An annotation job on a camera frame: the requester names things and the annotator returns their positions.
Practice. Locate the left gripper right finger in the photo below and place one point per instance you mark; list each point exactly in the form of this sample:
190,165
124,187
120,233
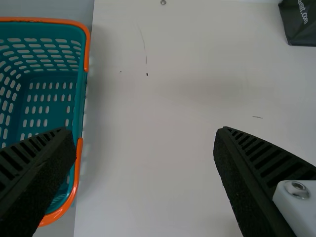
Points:
254,180

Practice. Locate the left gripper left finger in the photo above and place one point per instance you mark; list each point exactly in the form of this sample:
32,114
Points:
34,180

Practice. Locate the teal shopping basket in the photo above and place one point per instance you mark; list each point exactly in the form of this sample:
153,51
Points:
49,89

